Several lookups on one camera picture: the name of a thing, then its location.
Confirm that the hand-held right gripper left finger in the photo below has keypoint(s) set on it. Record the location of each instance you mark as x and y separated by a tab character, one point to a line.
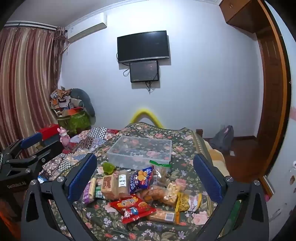
82	178

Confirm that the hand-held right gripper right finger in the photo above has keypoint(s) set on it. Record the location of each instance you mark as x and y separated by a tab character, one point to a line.
208	178

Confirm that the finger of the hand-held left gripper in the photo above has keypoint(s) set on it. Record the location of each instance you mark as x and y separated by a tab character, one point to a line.
44	154
31	139

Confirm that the brown cracker packet red label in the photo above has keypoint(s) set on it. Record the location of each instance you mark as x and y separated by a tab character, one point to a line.
108	186

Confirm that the green candy packet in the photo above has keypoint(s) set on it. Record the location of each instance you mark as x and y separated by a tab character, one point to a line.
108	168

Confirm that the clear bag of yellow puffs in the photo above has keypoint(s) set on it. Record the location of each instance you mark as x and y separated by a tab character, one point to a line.
172	192

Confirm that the brown packet white label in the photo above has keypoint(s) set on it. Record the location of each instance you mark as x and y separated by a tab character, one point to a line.
123	183

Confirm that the clear zip bag green strip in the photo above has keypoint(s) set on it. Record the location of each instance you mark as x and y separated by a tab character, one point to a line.
161	172

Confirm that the orange fried snack bag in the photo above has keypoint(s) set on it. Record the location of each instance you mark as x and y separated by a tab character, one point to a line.
152	193

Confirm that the orange-edged cracker packet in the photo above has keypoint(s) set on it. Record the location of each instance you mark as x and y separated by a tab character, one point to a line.
161	215

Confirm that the clear plastic container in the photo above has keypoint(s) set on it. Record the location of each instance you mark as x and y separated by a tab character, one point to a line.
138	148

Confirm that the purple white snack packet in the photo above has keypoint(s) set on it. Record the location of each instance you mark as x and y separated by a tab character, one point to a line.
89	191

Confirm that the dark box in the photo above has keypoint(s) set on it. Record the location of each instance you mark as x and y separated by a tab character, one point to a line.
54	140

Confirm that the beige fleece blanket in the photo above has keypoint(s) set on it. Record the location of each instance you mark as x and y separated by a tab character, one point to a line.
217	160

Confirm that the red box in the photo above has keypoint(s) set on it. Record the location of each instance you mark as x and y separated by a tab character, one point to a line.
49	129

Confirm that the pink toy figure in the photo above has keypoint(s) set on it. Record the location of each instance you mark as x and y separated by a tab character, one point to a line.
64	139

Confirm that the yellow snack packet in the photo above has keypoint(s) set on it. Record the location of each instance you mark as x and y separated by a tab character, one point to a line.
187	201

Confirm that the patchwork quilt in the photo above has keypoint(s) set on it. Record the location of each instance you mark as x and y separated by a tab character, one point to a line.
87	141

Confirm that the grey backpack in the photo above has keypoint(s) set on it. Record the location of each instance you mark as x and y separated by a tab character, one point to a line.
222	139

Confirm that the green box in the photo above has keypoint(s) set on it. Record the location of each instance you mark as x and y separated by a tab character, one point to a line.
76	121

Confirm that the orange cardboard box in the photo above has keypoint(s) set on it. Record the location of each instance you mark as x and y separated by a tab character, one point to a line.
71	111

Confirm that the pile of patterned clothes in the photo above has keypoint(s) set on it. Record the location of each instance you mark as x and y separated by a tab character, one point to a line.
59	97

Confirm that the red snack packet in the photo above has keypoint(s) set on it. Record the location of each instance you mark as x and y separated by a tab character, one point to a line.
131	206

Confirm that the striped red curtain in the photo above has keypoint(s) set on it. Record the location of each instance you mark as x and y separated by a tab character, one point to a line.
25	81

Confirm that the blue chip bag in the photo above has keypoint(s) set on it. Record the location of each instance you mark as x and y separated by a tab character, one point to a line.
141	179

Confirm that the pink slipper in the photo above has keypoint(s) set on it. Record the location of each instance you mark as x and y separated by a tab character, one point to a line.
266	198

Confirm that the white door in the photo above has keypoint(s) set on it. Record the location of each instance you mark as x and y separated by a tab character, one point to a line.
284	197

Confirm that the yellow tube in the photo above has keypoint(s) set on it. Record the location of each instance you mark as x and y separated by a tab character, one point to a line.
143	112

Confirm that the white air conditioner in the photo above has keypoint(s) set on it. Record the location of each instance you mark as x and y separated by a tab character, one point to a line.
87	26

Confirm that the wooden bed post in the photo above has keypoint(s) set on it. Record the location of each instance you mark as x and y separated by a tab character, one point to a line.
199	133

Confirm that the curtain rail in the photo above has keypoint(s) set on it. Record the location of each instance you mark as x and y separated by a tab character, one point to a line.
30	25

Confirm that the small black wall monitor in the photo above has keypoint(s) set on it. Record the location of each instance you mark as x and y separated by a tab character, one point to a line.
144	71

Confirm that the black wall television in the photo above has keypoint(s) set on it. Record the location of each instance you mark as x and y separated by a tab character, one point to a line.
143	46

